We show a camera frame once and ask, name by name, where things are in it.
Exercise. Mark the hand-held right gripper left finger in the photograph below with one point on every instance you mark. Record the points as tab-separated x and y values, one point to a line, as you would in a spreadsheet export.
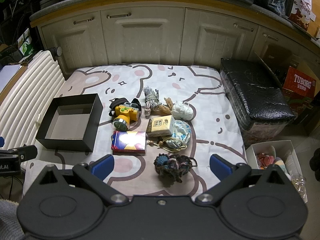
102	166

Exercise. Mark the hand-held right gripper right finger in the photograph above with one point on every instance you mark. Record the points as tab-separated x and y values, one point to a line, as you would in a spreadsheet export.
221	167

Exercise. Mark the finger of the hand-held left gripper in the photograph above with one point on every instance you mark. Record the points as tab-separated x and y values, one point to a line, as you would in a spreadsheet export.
1	142
25	153

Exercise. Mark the colourful box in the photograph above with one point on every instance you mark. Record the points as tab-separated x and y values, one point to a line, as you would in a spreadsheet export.
128	142

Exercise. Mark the black box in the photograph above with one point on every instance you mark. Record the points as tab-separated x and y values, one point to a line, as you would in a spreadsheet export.
72	143

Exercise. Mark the dark crochet pouch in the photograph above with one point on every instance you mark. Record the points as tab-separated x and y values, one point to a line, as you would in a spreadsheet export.
172	167

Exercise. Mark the white yarn ball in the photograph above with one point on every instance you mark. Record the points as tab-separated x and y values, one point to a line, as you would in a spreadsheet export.
182	110

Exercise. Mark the small tan box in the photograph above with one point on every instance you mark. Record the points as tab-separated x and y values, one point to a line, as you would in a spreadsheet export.
160	126

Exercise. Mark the brown fluffy scrunchie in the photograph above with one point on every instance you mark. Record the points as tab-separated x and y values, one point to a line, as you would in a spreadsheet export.
166	108

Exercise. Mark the silver striped tinsel bundle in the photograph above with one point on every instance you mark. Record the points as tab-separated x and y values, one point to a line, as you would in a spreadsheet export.
151	98

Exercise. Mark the cream tape strip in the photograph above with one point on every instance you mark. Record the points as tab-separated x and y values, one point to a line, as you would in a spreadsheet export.
39	120

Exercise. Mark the printed bear blanket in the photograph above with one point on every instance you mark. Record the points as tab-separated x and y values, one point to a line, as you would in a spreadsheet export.
200	135

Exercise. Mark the pink crochet piece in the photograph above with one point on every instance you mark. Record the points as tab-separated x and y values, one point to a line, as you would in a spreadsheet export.
266	158

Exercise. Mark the person's grey fleece clothing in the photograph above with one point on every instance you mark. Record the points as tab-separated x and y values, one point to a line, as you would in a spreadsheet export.
8	220

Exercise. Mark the pale knitted item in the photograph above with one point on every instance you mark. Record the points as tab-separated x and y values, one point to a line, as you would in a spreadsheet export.
281	166

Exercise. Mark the white ribbed suitcase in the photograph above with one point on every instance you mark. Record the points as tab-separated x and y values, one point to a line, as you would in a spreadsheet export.
32	87

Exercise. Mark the white paper sheet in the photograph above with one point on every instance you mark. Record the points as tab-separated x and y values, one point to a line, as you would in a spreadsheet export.
8	75

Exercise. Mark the white open box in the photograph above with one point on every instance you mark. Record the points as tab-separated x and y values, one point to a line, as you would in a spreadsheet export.
290	152

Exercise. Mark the flat brown cardboard box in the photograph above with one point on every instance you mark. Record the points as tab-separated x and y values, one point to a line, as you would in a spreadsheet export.
23	73

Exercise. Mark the clear plastic wrap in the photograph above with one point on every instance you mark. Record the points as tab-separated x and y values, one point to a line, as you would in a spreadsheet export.
299	183

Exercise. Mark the black padded storage bench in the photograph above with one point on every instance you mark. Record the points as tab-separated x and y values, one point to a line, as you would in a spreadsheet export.
252	90

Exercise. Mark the dark object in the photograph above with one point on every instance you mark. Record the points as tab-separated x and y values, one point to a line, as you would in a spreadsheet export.
315	160

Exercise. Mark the green white carton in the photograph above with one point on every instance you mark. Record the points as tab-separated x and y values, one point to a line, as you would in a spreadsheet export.
26	46

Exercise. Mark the black shelf unit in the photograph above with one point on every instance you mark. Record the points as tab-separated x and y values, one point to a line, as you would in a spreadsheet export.
15	12

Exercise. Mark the cream cabinet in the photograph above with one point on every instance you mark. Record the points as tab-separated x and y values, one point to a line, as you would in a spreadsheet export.
150	40

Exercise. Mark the white red printed carton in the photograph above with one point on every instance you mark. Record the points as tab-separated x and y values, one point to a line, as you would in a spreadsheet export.
302	7

